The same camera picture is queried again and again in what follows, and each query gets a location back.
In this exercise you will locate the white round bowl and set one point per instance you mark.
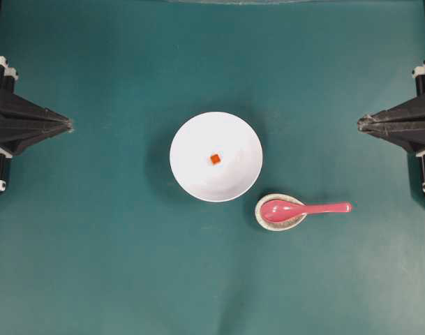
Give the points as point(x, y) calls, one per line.
point(227, 135)

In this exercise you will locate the small red block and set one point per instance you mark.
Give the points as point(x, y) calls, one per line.
point(215, 159)

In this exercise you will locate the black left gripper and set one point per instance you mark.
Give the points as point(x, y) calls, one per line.
point(14, 142)

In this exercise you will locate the speckled ceramic spoon rest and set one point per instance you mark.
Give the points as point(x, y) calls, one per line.
point(283, 225)

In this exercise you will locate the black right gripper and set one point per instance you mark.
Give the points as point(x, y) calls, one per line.
point(410, 134)

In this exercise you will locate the pink plastic spoon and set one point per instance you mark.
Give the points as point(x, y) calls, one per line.
point(276, 211)

